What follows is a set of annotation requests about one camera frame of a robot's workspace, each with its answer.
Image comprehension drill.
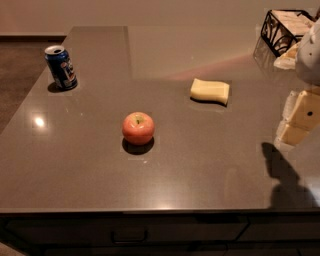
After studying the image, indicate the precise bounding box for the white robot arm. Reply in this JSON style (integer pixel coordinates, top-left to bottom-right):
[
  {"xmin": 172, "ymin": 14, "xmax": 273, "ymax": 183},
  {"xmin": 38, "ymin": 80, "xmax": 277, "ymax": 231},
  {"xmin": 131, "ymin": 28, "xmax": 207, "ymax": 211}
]
[{"xmin": 275, "ymin": 20, "xmax": 320, "ymax": 147}]

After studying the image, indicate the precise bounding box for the yellow sponge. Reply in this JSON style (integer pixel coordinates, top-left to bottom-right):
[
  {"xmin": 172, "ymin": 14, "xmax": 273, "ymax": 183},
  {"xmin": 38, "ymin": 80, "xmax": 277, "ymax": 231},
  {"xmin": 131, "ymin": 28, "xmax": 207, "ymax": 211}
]
[{"xmin": 190, "ymin": 79, "xmax": 230, "ymax": 105}]

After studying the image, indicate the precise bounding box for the blue pepsi can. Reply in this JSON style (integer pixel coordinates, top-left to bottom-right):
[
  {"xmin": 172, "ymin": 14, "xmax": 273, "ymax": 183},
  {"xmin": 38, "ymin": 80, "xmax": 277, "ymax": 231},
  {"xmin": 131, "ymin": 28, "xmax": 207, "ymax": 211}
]
[{"xmin": 45, "ymin": 45, "xmax": 78, "ymax": 90}]

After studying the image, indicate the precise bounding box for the black wire basket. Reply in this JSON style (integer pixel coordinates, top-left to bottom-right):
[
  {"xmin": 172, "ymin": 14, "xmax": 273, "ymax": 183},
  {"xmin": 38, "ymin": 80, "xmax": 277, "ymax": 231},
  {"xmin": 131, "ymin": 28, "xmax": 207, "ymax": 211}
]
[{"xmin": 261, "ymin": 9, "xmax": 316, "ymax": 57}]

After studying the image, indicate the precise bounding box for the dark drawer with handle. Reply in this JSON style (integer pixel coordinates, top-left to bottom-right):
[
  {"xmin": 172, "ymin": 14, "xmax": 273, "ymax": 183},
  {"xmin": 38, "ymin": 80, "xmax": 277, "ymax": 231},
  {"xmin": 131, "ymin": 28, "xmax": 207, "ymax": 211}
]
[{"xmin": 6, "ymin": 217, "xmax": 247, "ymax": 246}]

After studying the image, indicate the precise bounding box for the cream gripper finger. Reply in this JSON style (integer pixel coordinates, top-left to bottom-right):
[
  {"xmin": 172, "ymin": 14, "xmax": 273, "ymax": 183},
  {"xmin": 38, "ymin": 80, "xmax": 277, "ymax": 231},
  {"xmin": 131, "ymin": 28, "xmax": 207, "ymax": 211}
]
[
  {"xmin": 274, "ymin": 43, "xmax": 299, "ymax": 70},
  {"xmin": 276, "ymin": 90, "xmax": 320, "ymax": 146}
]

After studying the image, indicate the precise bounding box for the dark right drawer front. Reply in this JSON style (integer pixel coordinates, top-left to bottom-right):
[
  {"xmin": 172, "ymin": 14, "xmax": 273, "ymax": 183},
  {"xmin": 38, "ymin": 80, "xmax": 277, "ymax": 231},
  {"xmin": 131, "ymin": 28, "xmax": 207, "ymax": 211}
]
[{"xmin": 238, "ymin": 215, "xmax": 320, "ymax": 242}]

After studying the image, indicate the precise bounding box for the red apple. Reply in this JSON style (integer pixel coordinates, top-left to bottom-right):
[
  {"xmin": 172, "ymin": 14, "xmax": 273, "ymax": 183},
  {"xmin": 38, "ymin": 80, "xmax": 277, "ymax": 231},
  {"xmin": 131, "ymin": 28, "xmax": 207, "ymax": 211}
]
[{"xmin": 122, "ymin": 112, "xmax": 155, "ymax": 146}]

